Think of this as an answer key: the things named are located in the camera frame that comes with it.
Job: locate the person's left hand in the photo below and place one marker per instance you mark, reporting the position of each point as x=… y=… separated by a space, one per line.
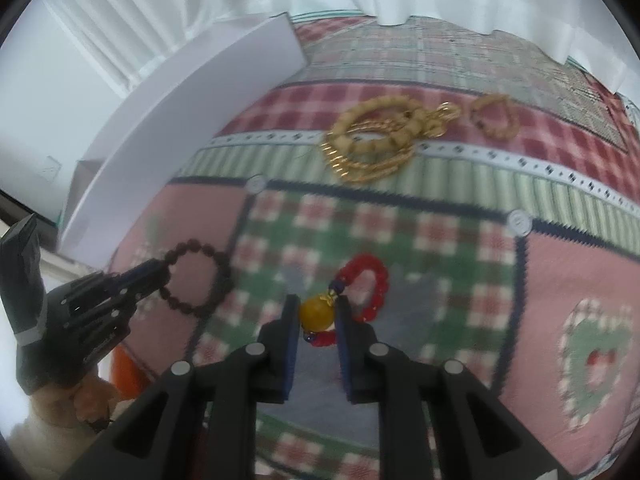
x=90 y=402

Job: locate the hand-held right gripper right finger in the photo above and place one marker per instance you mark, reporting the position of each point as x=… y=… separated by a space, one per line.
x=345 y=345

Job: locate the white drawer with brown bottom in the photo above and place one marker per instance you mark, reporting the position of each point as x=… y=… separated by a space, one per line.
x=190 y=135

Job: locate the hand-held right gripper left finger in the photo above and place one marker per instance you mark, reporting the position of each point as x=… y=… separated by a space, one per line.
x=289 y=345

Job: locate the patchwork plaid blanket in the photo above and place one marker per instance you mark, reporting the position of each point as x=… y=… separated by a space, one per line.
x=450 y=270

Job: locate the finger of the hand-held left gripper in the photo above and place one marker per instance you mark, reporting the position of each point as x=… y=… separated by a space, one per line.
x=135 y=302
x=142 y=272

